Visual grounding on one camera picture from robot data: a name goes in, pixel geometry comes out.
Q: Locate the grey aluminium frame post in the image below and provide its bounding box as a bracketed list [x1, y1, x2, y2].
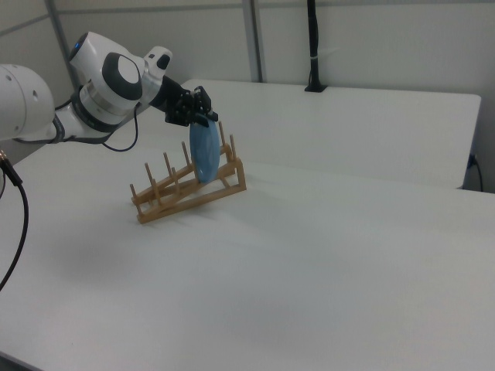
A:
[242, 0, 268, 83]
[44, 0, 80, 96]

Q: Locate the blue round plate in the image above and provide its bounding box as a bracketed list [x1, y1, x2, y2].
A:
[188, 117, 222, 184]

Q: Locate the wooden plate rack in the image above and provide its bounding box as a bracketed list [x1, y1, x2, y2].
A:
[129, 121, 248, 226]

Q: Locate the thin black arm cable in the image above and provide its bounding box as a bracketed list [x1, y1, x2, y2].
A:
[101, 103, 140, 152]

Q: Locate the black pole with base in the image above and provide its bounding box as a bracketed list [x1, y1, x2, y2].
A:
[304, 0, 329, 94]

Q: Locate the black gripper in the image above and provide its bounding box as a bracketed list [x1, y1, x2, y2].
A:
[153, 76, 220, 129]

